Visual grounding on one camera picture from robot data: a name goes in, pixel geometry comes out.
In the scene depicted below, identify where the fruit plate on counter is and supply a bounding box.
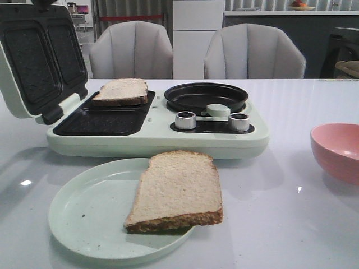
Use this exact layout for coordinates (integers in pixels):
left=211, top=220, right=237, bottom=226
left=289, top=0, right=315, bottom=11

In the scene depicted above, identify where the bread slice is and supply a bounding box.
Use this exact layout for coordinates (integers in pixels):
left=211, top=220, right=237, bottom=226
left=124, top=150, right=223, bottom=233
left=92, top=78, right=148, bottom=106

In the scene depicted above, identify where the red barrier belt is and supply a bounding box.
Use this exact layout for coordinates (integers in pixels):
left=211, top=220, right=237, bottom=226
left=99, top=14, right=164, bottom=21

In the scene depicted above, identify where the white refrigerator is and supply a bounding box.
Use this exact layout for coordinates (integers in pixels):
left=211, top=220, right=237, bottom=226
left=173, top=1, right=224, bottom=79

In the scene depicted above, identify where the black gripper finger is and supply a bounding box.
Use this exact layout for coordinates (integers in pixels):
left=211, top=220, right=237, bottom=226
left=31, top=0, right=56, bottom=9

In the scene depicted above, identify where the pink bowl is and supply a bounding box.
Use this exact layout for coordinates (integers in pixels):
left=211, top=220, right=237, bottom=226
left=310, top=123, right=358, bottom=185

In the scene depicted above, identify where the mint green round plate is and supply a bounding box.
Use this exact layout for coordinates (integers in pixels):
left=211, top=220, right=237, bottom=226
left=48, top=158, right=193, bottom=266

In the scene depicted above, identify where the mint green breakfast maker base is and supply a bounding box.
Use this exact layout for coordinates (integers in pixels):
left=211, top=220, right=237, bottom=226
left=47, top=90, right=269, bottom=159

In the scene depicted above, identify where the left silver control knob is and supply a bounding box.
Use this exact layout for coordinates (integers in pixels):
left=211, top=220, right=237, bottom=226
left=174, top=111, right=196, bottom=130

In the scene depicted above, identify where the left grey upholstered chair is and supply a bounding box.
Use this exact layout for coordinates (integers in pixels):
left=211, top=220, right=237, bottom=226
left=89, top=21, right=173, bottom=79

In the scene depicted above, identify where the right grey upholstered chair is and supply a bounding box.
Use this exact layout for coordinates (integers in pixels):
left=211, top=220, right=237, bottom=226
left=204, top=24, right=306, bottom=79

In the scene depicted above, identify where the silver control knob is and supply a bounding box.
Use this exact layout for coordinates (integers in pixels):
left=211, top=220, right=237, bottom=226
left=228, top=113, right=250, bottom=132
left=174, top=111, right=196, bottom=130

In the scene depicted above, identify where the mint green breakfast maker lid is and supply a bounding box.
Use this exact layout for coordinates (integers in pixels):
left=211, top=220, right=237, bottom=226
left=1, top=3, right=88, bottom=125

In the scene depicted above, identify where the dark grey counter cabinet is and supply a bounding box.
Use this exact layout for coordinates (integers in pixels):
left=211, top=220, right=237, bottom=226
left=223, top=10, right=359, bottom=79

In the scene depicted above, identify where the right silver control knob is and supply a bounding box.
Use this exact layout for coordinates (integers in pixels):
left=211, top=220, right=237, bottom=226
left=228, top=113, right=250, bottom=132

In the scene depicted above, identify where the black round frying pan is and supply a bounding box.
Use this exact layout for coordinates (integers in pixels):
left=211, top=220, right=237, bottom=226
left=164, top=82, right=248, bottom=116

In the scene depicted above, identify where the grey upholstered chair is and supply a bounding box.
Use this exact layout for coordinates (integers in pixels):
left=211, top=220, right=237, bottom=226
left=89, top=21, right=173, bottom=79
left=204, top=24, right=306, bottom=79

